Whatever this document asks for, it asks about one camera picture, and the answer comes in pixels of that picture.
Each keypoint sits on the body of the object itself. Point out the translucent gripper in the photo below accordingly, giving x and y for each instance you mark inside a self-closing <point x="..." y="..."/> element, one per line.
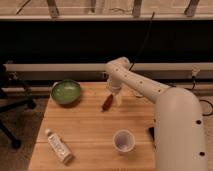
<point x="118" y="98"/>

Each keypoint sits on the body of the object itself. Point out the red chili pepper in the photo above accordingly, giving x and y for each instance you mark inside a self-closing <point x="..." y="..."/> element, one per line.
<point x="108" y="102"/>

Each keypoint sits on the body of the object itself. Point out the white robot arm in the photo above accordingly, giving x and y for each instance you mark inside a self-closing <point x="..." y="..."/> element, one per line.
<point x="179" y="133"/>

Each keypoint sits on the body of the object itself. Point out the white paper cup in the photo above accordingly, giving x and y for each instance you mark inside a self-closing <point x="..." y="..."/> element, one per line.
<point x="123" y="141"/>

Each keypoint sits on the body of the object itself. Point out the black smartphone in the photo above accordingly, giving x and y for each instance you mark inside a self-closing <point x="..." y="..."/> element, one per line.
<point x="151" y="132"/>

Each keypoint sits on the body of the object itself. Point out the green bowl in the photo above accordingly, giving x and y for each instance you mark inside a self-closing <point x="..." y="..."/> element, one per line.
<point x="65" y="92"/>

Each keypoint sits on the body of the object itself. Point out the black office chair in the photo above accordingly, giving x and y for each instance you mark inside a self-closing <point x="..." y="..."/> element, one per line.
<point x="6" y="77"/>

